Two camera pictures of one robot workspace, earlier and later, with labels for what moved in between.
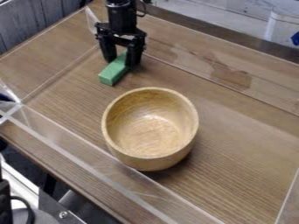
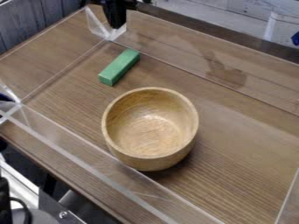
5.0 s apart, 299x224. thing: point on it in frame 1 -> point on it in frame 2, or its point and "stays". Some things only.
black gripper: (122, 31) -> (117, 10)
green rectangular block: (116, 72) stays
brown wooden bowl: (150, 125) stays
